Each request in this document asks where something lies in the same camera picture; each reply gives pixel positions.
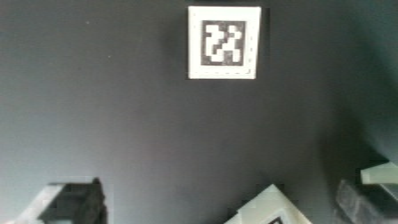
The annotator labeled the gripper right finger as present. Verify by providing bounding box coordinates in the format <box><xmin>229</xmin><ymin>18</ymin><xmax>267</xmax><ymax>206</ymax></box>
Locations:
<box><xmin>332</xmin><ymin>180</ymin><xmax>398</xmax><ymax>224</ymax></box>

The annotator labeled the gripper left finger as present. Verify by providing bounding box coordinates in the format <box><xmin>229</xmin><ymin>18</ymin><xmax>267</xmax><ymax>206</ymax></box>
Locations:
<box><xmin>16</xmin><ymin>178</ymin><xmax>109</xmax><ymax>224</ymax></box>

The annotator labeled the white chair back frame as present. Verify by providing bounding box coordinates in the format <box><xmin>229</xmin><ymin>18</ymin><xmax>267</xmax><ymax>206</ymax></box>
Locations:
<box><xmin>224</xmin><ymin>162</ymin><xmax>398</xmax><ymax>224</ymax></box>

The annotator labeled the white tagged cube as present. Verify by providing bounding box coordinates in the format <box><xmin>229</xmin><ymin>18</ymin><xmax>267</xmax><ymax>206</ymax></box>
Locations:
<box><xmin>189</xmin><ymin>6</ymin><xmax>261</xmax><ymax>80</ymax></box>

